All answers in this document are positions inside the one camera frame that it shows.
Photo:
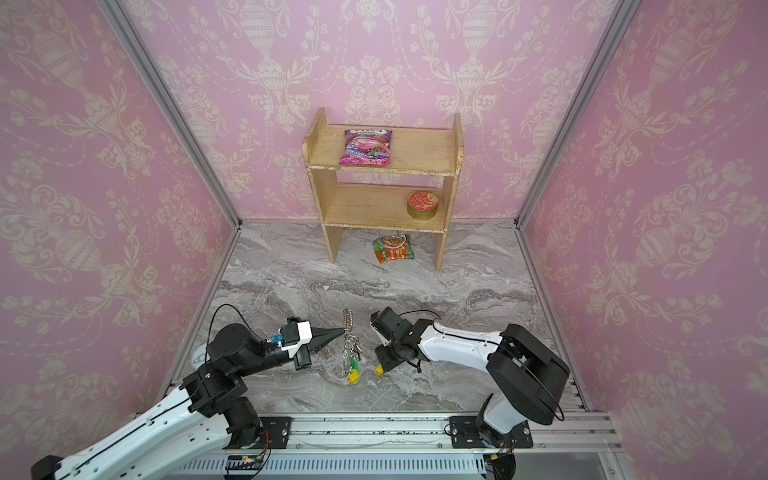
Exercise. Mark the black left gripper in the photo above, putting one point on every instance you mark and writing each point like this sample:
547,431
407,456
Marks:
320,338

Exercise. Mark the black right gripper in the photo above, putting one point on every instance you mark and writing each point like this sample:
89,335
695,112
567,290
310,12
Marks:
390,334

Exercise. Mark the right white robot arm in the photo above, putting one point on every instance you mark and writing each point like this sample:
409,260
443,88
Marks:
530,378

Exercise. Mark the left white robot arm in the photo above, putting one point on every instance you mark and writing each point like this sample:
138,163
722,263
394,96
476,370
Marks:
208,411

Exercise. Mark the green orange snack packet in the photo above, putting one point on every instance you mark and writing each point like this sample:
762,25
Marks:
393,248

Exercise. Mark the round red gold tin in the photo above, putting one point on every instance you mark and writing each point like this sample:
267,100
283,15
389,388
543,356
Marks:
422,205

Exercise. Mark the wooden two-tier shelf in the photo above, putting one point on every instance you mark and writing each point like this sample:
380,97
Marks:
427,152

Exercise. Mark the pink snack packet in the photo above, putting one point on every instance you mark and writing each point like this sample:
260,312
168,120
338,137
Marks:
367,147

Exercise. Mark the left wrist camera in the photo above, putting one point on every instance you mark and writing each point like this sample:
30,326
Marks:
292,336

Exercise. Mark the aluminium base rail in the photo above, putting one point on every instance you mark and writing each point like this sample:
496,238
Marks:
427,445

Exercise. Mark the aluminium corner post left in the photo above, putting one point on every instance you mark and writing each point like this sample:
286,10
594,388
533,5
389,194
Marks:
117,17

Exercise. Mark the aluminium corner post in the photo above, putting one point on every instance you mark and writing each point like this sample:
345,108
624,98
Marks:
617,25
117,17

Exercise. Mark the aluminium corner post right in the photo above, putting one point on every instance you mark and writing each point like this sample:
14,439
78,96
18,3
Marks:
617,25

